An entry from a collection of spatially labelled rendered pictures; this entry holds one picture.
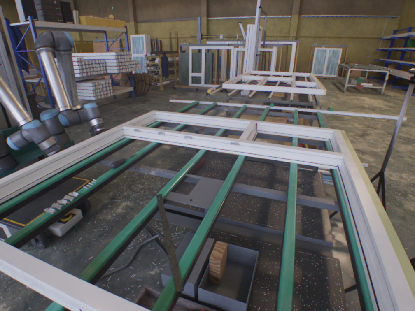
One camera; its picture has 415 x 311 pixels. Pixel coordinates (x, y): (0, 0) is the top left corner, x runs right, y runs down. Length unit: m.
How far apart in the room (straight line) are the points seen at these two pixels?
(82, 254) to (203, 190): 1.33
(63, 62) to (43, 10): 3.76
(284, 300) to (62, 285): 0.53
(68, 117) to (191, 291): 1.42
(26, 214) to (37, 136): 0.82
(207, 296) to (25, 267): 0.55
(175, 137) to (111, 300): 1.06
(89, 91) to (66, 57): 3.73
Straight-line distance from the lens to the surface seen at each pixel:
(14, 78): 2.19
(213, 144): 1.38
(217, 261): 0.91
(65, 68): 2.09
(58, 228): 2.23
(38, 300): 1.98
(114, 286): 1.83
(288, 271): 0.74
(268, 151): 1.32
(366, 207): 0.96
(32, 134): 1.54
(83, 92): 5.94
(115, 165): 1.24
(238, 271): 1.06
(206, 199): 0.97
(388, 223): 0.93
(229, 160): 1.87
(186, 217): 1.34
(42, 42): 2.00
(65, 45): 2.06
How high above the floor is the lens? 1.43
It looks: 25 degrees down
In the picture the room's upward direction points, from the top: straight up
